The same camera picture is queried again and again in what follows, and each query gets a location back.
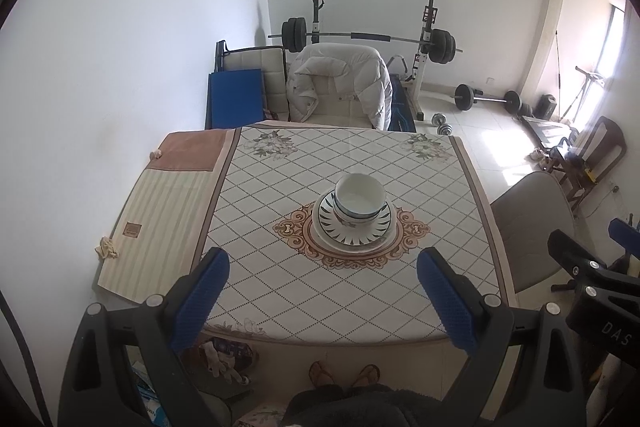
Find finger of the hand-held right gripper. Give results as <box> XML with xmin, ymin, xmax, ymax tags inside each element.
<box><xmin>610</xmin><ymin>218</ymin><xmax>640</xmax><ymax>258</ymax></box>
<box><xmin>547</xmin><ymin>229</ymin><xmax>640</xmax><ymax>297</ymax></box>

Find dark wooden chair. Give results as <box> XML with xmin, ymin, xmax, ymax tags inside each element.
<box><xmin>547</xmin><ymin>116</ymin><xmax>628</xmax><ymax>212</ymax></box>

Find black cable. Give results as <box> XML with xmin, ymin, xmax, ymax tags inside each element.
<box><xmin>0</xmin><ymin>292</ymin><xmax>53</xmax><ymax>427</ymax></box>

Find person's right foot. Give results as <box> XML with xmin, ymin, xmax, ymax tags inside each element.
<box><xmin>352</xmin><ymin>364</ymin><xmax>382</xmax><ymax>388</ymax></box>

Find blue white carton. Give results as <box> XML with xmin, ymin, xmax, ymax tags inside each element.
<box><xmin>132</xmin><ymin>357</ymin><xmax>161</xmax><ymax>425</ymax></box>

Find diamond pattern floral tablecloth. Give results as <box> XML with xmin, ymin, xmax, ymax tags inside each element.
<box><xmin>192</xmin><ymin>127</ymin><xmax>516</xmax><ymax>347</ymax></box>

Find grey exercise machine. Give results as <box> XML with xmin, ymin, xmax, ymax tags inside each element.
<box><xmin>562</xmin><ymin>66</ymin><xmax>608</xmax><ymax>125</ymax></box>

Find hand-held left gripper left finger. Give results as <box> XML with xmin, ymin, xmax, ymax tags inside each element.
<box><xmin>57</xmin><ymin>247</ymin><xmax>266</xmax><ymax>427</ymax></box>

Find blue bench pad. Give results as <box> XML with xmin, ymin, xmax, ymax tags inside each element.
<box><xmin>390</xmin><ymin>74</ymin><xmax>418</xmax><ymax>132</ymax></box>

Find long barbell black plates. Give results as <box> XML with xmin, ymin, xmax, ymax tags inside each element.
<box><xmin>267</xmin><ymin>17</ymin><xmax>463</xmax><ymax>62</ymax></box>

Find beige brown striped mat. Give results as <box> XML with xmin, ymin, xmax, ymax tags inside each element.
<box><xmin>96</xmin><ymin>129</ymin><xmax>236</xmax><ymax>305</ymax></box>

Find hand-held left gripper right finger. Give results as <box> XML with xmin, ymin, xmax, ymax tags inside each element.
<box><xmin>416</xmin><ymin>247</ymin><xmax>588</xmax><ymax>427</ymax></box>

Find person's dark fleece clothing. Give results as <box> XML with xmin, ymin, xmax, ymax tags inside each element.
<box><xmin>280</xmin><ymin>383</ymin><xmax>451</xmax><ymax>427</ymax></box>

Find yellowish crumpled tissue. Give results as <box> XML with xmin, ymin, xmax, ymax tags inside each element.
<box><xmin>95</xmin><ymin>237</ymin><xmax>121</xmax><ymax>260</ymax></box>

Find plain white bowl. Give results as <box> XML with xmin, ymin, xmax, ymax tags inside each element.
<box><xmin>334</xmin><ymin>173</ymin><xmax>387</xmax><ymax>220</ymax></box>

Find white plate pink flowers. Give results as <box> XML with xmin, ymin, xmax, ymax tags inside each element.
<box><xmin>312</xmin><ymin>199</ymin><xmax>401</xmax><ymax>251</ymax></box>

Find dark printed bag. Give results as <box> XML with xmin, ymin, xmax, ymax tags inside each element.
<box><xmin>212</xmin><ymin>338</ymin><xmax>256</xmax><ymax>370</ymax></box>

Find white down jacket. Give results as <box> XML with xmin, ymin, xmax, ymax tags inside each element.
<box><xmin>287</xmin><ymin>43</ymin><xmax>393</xmax><ymax>130</ymax></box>

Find blue folded mat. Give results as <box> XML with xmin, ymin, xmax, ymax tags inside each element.
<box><xmin>207</xmin><ymin>69</ymin><xmax>265</xmax><ymax>130</ymax></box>

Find black metal frame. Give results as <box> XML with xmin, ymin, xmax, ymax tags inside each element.
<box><xmin>205</xmin><ymin>40</ymin><xmax>228</xmax><ymax>130</ymax></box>

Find blue striped plate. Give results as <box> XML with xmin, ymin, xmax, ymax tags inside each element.
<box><xmin>319</xmin><ymin>188</ymin><xmax>393</xmax><ymax>244</ymax></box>

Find white gloves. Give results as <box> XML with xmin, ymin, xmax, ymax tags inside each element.
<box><xmin>200</xmin><ymin>341</ymin><xmax>241</xmax><ymax>380</ymax></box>

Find window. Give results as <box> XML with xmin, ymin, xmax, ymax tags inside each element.
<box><xmin>597</xmin><ymin>0</ymin><xmax>628</xmax><ymax>78</ymax></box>

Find white weight bench rack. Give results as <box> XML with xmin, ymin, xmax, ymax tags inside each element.
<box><xmin>310</xmin><ymin>0</ymin><xmax>438</xmax><ymax>118</ymax></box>

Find white bowl dark rim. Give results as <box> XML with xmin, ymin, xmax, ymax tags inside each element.
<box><xmin>336</xmin><ymin>206</ymin><xmax>387</xmax><ymax>224</ymax></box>

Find beige cushioned folding chair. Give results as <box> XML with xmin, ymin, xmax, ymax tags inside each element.
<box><xmin>222</xmin><ymin>47</ymin><xmax>291</xmax><ymax>122</ymax></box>

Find grey upholstered chair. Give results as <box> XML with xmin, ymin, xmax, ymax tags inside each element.
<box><xmin>490</xmin><ymin>171</ymin><xmax>576</xmax><ymax>293</ymax></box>

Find short barbell black plates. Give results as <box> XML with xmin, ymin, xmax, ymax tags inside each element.
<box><xmin>453</xmin><ymin>83</ymin><xmax>522</xmax><ymax>114</ymax></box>

